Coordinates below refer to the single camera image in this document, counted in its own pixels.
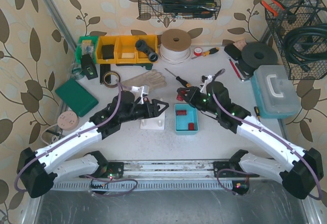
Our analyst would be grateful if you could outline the black orange flathead screwdriver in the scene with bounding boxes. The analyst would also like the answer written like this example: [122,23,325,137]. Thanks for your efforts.
[165,68,191,88]

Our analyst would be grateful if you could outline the teal spring tray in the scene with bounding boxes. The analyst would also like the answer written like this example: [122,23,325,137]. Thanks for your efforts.
[175,104,199,136]

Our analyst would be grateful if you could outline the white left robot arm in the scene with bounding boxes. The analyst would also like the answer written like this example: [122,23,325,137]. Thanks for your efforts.
[14,91,169,198]

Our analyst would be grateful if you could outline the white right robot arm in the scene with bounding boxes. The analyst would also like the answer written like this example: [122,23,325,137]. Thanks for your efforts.
[177,81,324,200]

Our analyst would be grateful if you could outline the beige work glove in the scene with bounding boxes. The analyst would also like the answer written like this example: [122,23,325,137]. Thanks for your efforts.
[122,69,167,91]

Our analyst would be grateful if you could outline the red white tape roll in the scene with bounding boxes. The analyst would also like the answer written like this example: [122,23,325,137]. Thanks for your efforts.
[194,47,202,56]

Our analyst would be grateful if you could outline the small yellow black screwdriver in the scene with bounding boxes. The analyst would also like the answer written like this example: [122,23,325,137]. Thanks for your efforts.
[254,106,261,119]

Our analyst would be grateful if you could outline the brown packing tape roll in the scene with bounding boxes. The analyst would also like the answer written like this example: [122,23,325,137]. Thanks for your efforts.
[102,71,121,88]

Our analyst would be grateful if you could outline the black block with sponge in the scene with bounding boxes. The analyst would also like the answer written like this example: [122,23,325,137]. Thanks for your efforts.
[224,39,247,61]

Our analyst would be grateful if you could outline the grey pipe fitting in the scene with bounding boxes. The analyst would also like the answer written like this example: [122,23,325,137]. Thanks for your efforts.
[135,40,158,63]

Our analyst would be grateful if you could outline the green notebook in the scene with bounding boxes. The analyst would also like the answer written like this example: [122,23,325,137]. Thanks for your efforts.
[55,79,99,117]

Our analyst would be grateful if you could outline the teal clear toolbox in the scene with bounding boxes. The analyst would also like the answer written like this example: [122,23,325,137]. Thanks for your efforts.
[250,65,301,119]

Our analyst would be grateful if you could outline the yellow bin right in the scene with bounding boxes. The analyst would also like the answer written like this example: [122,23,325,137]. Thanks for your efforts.
[135,35,158,63]

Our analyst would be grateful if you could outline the yellow bin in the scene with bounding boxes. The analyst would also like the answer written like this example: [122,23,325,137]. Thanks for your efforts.
[114,35,138,65]
[96,36,117,64]
[135,35,158,63]

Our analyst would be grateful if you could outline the yellow bin middle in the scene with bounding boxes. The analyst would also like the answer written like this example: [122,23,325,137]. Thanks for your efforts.
[114,35,138,65]

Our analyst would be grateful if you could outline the black meter device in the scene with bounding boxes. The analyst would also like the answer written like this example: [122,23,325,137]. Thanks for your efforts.
[80,54,98,80]

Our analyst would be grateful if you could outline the black box in bin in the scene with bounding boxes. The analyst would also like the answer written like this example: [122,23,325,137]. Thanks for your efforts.
[101,44,114,59]

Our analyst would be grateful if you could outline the glass jar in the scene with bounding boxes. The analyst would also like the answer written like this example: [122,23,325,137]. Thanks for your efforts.
[71,64,85,80]

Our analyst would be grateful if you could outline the yellow bin left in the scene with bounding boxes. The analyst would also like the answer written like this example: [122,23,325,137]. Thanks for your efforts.
[96,36,117,64]

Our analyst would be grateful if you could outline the green storage bin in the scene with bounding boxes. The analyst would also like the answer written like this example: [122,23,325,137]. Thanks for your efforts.
[75,36,99,64]

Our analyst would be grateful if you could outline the white peg base plate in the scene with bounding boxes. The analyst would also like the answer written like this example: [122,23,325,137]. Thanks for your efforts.
[140,111,166,130]

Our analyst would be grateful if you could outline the red handled hex key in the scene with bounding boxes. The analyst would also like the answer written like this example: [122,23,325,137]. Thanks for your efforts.
[228,58,251,82]

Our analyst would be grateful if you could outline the white cable spool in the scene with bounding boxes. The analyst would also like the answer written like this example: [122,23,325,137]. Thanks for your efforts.
[159,29,192,65]

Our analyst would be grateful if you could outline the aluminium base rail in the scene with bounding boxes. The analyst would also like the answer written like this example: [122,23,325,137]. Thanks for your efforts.
[32,159,310,193]

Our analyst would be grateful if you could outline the white coiled cord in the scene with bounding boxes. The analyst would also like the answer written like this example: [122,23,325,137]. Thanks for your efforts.
[40,124,62,145]

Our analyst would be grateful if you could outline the black coiled hose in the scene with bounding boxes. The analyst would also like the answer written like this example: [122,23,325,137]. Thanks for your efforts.
[283,0,327,71]

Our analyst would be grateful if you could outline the right wire basket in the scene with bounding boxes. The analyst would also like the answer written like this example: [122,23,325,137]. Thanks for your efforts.
[265,0,326,80]

